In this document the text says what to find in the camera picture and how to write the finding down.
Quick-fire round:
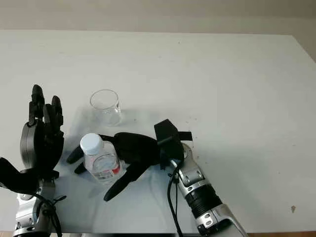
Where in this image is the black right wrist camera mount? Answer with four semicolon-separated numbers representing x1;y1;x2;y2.
154;119;185;171

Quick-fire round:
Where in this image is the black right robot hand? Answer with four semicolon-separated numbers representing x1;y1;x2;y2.
66;132;161;202

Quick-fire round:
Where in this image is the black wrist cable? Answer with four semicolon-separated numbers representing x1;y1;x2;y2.
32;192;67;237
167;159;185;237

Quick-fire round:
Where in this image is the clear glass cup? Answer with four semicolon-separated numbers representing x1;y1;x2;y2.
89;89;123;127

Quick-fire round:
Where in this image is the black tape strip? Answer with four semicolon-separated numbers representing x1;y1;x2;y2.
179;131;193;142

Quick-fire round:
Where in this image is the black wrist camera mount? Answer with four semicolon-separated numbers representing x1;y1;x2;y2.
0;157;60;195
154;119;185;171

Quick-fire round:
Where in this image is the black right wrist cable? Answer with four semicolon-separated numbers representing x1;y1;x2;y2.
167;159;185;237

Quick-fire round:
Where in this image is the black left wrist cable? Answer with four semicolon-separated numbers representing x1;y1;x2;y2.
32;192;67;237

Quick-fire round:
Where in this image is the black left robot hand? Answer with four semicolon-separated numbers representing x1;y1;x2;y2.
19;84;65;181

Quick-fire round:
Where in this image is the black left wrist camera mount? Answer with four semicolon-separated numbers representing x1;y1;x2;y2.
0;157;60;195

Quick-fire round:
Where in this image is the clear plastic water bottle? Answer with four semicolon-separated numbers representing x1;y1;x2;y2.
79;133;124;186

